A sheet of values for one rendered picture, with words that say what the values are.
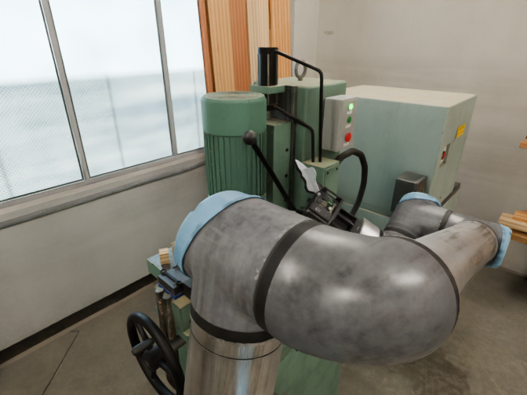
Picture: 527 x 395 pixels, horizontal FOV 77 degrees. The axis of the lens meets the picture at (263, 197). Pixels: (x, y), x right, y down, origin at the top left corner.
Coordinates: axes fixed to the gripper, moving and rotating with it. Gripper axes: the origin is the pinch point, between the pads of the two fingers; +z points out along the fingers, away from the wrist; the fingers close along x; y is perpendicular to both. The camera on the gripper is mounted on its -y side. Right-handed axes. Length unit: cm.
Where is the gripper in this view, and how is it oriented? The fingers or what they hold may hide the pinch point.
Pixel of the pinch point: (276, 184)
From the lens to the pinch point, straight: 78.4
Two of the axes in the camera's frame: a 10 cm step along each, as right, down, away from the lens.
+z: -8.2, -5.8, -0.1
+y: 1.8, -2.3, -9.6
